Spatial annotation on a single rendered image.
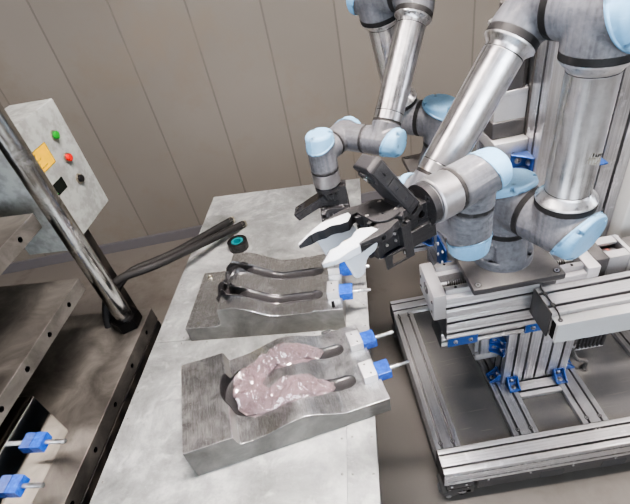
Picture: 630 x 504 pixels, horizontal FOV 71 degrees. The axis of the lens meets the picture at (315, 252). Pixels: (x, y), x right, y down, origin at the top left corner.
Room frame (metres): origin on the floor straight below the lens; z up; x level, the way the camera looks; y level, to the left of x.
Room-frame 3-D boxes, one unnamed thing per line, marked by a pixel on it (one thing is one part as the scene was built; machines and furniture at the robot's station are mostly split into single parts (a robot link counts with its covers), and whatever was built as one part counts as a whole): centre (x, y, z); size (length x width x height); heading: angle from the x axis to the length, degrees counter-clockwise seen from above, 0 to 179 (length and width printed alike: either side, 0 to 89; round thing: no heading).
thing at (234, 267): (1.06, 0.17, 0.92); 0.35 x 0.16 x 0.09; 79
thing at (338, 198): (1.07, -0.08, 1.15); 0.09 x 0.08 x 0.12; 80
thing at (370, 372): (0.69, -0.11, 0.85); 0.13 x 0.05 x 0.05; 97
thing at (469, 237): (0.62, -0.27, 1.33); 0.11 x 0.08 x 0.11; 23
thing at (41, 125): (1.41, 0.83, 0.73); 0.30 x 0.22 x 1.47; 169
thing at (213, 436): (0.71, 0.16, 0.85); 0.50 x 0.26 x 0.11; 97
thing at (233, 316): (1.07, 0.18, 0.87); 0.50 x 0.26 x 0.14; 79
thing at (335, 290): (0.96, -0.08, 0.89); 0.13 x 0.05 x 0.05; 79
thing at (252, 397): (0.71, 0.16, 0.90); 0.26 x 0.18 x 0.08; 97
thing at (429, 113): (1.33, -0.49, 1.20); 0.13 x 0.12 x 0.14; 47
